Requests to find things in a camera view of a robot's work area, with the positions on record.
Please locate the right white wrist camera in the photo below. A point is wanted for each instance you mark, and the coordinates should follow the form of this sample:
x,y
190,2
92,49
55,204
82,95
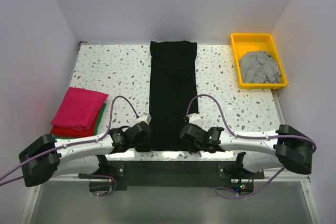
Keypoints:
x,y
194,118

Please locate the yellow plastic bin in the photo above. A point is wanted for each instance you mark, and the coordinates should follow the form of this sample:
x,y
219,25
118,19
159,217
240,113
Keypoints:
x,y
243,43

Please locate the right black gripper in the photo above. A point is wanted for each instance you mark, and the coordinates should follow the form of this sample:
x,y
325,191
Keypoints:
x,y
192,149

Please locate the green folded t shirt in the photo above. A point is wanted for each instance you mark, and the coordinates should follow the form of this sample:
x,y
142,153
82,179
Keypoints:
x,y
101,119

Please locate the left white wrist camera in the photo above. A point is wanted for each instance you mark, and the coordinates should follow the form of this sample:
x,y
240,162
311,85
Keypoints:
x,y
144,118

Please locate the pink folded t shirt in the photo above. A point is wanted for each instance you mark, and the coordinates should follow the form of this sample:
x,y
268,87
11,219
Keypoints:
x,y
79,108

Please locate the black t shirt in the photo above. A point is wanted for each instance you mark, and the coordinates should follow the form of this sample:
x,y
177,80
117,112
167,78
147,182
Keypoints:
x,y
172,87

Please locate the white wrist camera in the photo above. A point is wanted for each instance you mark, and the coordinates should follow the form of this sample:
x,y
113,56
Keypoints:
x,y
194,118
144,118

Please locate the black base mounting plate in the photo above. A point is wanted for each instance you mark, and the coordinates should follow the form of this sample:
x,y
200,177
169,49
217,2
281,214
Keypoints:
x,y
171,173

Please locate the grey t shirt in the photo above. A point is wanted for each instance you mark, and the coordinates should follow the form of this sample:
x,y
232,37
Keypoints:
x,y
259,67

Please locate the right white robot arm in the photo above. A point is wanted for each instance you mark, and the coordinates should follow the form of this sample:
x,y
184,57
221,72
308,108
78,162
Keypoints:
x,y
285,147

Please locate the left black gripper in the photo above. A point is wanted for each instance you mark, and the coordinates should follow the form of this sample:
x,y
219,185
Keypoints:
x,y
146,148

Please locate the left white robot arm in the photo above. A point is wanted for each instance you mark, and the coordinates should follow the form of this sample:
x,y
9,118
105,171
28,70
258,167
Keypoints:
x,y
47,156

